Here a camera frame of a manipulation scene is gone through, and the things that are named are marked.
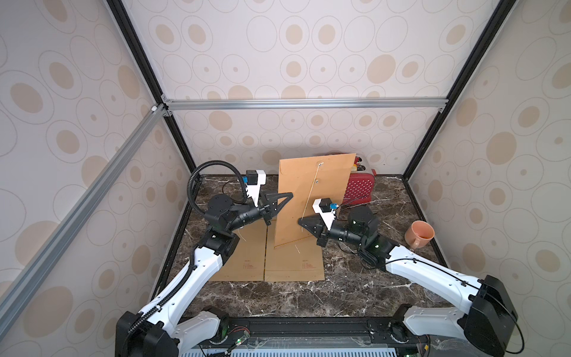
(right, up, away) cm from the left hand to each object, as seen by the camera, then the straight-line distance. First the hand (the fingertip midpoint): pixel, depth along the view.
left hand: (295, 199), depth 60 cm
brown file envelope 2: (+2, -26, +29) cm, 39 cm away
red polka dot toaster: (+29, +5, +38) cm, 48 cm away
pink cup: (+54, -15, +34) cm, 65 cm away
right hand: (+1, -9, +8) cm, 12 cm away
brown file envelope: (-19, -27, +29) cm, 44 cm away
